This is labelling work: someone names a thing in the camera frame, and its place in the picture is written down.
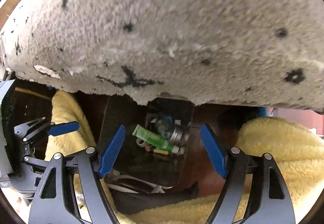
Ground yellow small bottle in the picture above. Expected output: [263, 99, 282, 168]
[153, 148, 169, 155]

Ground yellow fluffy trousers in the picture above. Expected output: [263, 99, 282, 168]
[44, 91, 324, 224]

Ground black trash bin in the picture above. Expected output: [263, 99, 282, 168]
[98, 96, 194, 187]

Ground blue wet wipes packet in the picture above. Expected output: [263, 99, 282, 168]
[155, 115, 174, 133]

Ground grey patterned fleece bedspread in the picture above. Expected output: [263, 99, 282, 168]
[1, 0, 323, 112]

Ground round silver tin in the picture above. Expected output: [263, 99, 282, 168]
[169, 125, 190, 147]

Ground white cable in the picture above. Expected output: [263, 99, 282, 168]
[106, 175, 174, 194]

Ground green daisy lotion tube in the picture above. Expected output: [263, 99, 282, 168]
[132, 125, 180, 154]

